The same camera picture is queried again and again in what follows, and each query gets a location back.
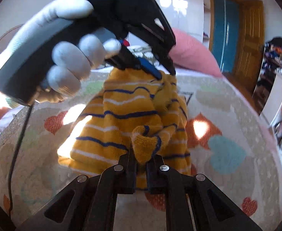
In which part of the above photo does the yellow striped knit sweater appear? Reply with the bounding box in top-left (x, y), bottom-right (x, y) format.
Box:
top-left (57, 69), bottom-right (191, 189)

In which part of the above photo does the cluttered clothes rack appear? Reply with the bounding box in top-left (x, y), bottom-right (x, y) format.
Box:
top-left (252, 37), bottom-right (282, 111)

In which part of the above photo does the white gloved left hand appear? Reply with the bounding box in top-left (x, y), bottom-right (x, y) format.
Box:
top-left (0, 0), bottom-right (121, 102)

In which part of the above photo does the green patterned bolster pillow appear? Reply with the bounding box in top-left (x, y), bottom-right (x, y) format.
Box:
top-left (127, 45), bottom-right (160, 67)

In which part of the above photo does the pink ribbed pillow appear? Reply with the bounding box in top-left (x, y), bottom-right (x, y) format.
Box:
top-left (169, 28), bottom-right (223, 78)

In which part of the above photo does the round beige headboard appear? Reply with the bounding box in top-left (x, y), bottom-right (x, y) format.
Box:
top-left (0, 24), bottom-right (22, 54)

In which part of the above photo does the heart patterned quilt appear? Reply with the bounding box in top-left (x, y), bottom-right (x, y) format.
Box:
top-left (0, 72), bottom-right (282, 230)

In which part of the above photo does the brown wooden door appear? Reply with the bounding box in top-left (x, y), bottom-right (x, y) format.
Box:
top-left (209, 0), bottom-right (265, 93)

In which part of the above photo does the cream shelf unit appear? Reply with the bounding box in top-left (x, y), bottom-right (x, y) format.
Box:
top-left (260, 74), bottom-right (282, 166)

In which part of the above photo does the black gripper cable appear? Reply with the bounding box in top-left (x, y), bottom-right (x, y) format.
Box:
top-left (7, 104), bottom-right (35, 216)

